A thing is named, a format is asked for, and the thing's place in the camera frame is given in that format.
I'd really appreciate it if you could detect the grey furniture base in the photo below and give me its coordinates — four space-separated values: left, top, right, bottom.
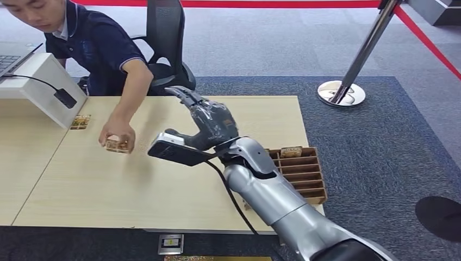
406 0 461 27

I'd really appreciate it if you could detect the person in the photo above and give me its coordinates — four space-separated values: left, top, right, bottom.
0 0 154 97

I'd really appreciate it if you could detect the long red barrier belt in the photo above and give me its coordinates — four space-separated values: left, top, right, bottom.
70 0 383 9

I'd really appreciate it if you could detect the wooden slotted card holder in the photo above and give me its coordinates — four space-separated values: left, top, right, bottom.
265 146 328 206

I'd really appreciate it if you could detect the person's left hand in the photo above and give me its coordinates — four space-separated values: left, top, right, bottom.
99 116 137 154

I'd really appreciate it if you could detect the short red barrier belt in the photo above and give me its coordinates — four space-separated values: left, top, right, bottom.
393 4 461 82

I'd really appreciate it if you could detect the black office chair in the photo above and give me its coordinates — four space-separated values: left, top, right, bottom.
130 0 197 97

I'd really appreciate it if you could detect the patterned gold brown card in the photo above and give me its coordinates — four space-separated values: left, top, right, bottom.
279 145 303 159
105 136 131 155
70 114 92 131

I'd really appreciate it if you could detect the metal floor socket box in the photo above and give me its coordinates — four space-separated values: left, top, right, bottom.
157 233 185 256

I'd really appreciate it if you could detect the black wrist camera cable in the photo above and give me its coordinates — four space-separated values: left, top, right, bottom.
204 160 259 235

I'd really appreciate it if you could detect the grey laptop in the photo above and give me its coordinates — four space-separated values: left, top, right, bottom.
0 42 44 78

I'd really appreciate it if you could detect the white laptop stand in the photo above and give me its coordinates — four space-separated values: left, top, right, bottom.
0 53 88 129

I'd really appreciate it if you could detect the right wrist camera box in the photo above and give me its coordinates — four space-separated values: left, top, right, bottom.
147 132 220 167

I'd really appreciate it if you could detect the black cable with adapter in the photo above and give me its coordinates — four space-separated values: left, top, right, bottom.
3 73 78 110

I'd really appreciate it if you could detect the chrome stanchion post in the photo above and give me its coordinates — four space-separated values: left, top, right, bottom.
316 0 403 108

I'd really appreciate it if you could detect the black round floor base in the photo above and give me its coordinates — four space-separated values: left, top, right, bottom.
415 196 461 243

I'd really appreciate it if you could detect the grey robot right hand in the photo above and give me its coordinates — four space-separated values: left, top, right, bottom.
165 85 241 151

